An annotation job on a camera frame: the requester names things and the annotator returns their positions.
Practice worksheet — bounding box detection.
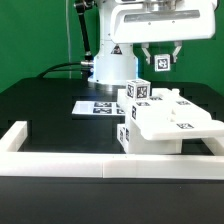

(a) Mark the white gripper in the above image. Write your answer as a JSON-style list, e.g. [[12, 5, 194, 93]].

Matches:
[[110, 0, 217, 65]]

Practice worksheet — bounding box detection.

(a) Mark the white chair back part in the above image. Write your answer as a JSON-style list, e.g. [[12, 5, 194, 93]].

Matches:
[[140, 88, 224, 140]]

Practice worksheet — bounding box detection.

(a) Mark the black camera stand pole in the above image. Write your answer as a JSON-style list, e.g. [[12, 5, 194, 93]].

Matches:
[[74, 0, 94, 66]]

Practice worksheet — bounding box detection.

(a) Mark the white chair back bar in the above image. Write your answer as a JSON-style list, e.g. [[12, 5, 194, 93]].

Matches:
[[117, 89, 172, 123]]

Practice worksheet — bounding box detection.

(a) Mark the white tag sheet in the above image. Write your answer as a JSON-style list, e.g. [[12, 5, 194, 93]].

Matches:
[[72, 101, 125, 116]]

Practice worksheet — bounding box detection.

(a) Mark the black cable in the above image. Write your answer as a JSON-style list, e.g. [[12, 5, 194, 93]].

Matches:
[[36, 61, 92, 79]]

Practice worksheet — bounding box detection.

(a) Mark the white U-shaped fence frame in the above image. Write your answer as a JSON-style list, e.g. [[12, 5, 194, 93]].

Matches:
[[0, 121, 224, 180]]

